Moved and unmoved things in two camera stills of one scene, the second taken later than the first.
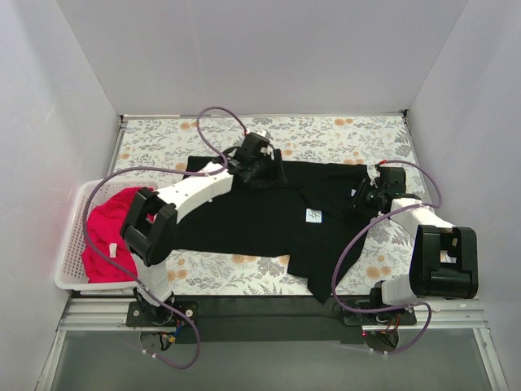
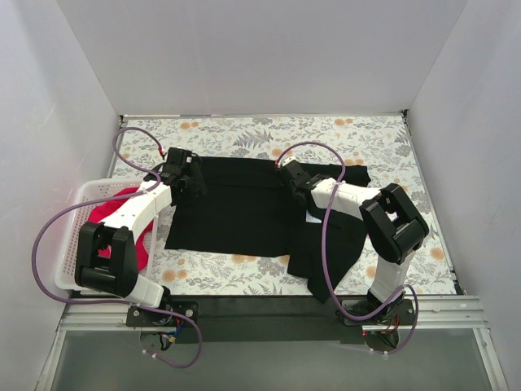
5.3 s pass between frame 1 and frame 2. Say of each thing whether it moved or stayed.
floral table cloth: stayed
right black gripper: moved
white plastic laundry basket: stayed
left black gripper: moved
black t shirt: stayed
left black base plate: stayed
